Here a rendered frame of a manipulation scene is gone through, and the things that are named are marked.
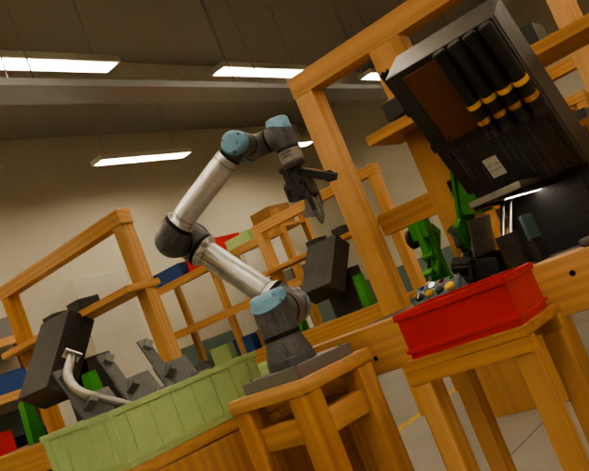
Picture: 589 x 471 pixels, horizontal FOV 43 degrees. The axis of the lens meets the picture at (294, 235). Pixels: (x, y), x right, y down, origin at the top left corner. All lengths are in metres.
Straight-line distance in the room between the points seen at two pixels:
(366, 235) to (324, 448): 1.16
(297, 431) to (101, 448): 0.58
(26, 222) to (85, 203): 0.99
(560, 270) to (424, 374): 0.46
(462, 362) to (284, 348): 0.58
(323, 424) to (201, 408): 0.49
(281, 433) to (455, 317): 0.63
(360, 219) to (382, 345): 0.80
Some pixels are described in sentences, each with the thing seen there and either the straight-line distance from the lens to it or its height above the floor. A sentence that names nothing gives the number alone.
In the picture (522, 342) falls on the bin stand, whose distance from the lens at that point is 1.77.
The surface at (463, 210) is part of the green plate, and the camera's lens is 2.39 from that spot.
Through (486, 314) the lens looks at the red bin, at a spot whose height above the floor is 0.85.
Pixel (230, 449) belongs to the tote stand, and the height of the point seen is 0.71.
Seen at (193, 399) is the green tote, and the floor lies 0.89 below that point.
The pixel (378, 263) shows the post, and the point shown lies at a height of 1.09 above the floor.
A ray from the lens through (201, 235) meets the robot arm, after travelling 2.45.
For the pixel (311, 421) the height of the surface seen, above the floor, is 0.74.
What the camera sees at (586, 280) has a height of 0.82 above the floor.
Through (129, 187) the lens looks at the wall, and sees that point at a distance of 11.24.
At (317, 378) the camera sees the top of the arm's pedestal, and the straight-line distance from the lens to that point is 2.07.
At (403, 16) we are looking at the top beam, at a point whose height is 1.90.
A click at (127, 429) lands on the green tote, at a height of 0.89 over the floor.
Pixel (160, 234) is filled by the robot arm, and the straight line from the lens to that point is 2.36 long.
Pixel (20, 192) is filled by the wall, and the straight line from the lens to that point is 10.23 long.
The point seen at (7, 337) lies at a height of 2.00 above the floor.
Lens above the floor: 1.00
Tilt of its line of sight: 6 degrees up
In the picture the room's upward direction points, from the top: 22 degrees counter-clockwise
